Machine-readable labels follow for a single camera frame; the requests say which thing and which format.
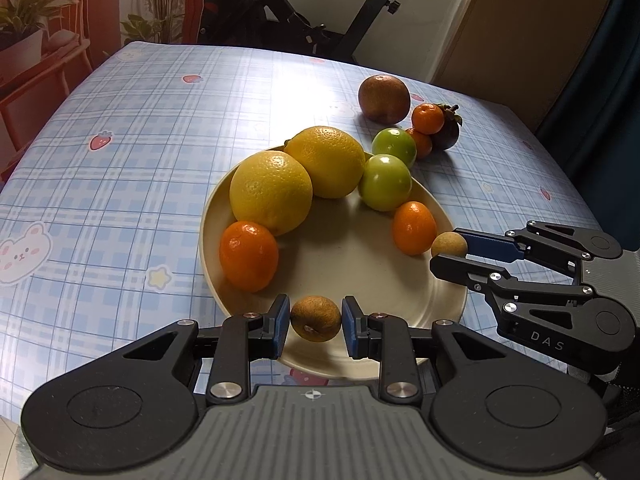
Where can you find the brown wooden cabinet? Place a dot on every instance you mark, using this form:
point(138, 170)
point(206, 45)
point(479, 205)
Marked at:
point(525, 35)

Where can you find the small brown longan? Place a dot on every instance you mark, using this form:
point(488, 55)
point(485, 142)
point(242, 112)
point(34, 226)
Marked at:
point(449, 246)
point(316, 325)

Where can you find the green round fruit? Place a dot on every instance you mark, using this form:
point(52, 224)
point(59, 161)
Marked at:
point(386, 181)
point(396, 145)

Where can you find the beige plate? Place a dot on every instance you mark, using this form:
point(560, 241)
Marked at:
point(340, 260)

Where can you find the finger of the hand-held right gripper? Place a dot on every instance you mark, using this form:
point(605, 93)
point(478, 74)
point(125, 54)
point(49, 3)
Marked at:
point(492, 247)
point(455, 267)

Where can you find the dark blue curtain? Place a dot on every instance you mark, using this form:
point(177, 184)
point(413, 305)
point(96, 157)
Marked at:
point(610, 135)

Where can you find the dark purple mangosteen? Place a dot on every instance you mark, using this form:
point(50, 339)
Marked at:
point(450, 127)

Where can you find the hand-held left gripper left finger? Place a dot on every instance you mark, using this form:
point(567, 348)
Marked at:
point(282, 325)

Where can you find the red-brown apple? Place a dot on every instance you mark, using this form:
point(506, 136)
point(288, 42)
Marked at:
point(384, 98)

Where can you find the blue plaid tablecloth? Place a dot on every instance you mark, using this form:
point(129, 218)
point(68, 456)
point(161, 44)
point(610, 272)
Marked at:
point(125, 160)

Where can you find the small orange tangerine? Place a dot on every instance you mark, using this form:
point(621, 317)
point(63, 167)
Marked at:
point(424, 146)
point(248, 256)
point(427, 117)
point(413, 227)

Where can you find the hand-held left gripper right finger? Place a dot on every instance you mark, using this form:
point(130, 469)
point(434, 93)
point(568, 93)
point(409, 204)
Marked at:
point(350, 327)

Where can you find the black exercise bike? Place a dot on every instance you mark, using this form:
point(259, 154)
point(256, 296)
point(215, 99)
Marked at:
point(370, 15)

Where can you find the large yellow orange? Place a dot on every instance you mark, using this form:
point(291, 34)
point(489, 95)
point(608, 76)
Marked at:
point(270, 192)
point(327, 161)

